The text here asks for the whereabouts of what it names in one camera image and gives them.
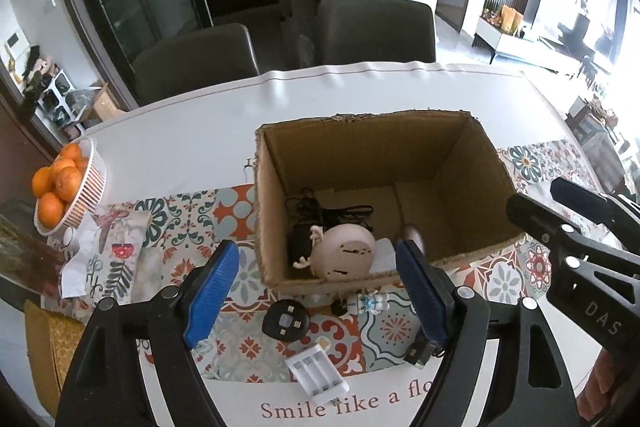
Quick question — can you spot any black round cable hub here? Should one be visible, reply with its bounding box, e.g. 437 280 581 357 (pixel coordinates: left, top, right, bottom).
262 299 310 343

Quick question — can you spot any black silver microphone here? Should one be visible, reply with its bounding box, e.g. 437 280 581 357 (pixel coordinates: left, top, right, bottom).
398 223 425 256

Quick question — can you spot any black power adapter with cable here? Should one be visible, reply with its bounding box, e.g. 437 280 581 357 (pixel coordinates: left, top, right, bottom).
285 187 374 265

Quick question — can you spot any pink round deer gadget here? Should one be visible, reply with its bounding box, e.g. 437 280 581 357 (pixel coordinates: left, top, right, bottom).
293 223 376 282

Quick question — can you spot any person's right hand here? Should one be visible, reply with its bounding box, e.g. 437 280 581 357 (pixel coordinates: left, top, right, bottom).
576 349 639 426

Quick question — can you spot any patterned tissue pouch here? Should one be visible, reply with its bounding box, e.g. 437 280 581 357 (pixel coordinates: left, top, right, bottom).
60 208 163 305

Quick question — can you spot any brown cardboard box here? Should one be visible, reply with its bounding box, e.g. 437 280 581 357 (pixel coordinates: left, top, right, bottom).
254 110 523 296

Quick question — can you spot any white battery charger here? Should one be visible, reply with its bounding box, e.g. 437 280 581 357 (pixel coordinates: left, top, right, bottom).
285 343 350 405

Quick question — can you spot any small black keyring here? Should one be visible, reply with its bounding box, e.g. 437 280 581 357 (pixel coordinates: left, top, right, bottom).
330 299 348 317

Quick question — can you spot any yellow woven basket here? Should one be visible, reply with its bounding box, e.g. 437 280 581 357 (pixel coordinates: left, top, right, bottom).
24 300 85 417

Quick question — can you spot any white fruit basket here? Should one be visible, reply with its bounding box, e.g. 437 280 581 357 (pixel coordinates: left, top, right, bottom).
30 138 107 236

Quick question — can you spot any orange fruit left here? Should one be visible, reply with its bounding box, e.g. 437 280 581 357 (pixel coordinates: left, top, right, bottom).
38 192 65 230

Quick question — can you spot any orange fruit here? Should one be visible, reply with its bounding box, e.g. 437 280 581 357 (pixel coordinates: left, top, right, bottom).
54 166 84 202
38 192 65 230

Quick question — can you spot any patterned table runner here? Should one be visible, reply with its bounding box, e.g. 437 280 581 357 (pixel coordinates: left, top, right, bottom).
115 140 602 383

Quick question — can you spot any orange fruit right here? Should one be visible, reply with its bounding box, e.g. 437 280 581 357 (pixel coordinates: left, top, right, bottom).
54 166 84 202

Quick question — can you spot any small white figurine toy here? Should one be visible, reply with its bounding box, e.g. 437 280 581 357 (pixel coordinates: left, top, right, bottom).
346 291 388 315

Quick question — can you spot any white tv console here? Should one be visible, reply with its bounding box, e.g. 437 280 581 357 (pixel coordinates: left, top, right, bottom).
473 17 580 75

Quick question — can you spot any white cluttered shelf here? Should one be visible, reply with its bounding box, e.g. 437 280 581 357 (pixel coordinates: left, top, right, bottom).
22 46 87 144

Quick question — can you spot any dark chair left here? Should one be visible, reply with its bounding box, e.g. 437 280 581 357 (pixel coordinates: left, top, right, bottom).
134 23 259 105

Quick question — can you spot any dark chair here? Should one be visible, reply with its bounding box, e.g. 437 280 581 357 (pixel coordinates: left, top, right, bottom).
134 23 259 105
314 0 436 65

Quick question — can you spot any dark chair right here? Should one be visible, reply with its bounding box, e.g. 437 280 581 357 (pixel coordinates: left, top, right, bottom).
314 0 436 65

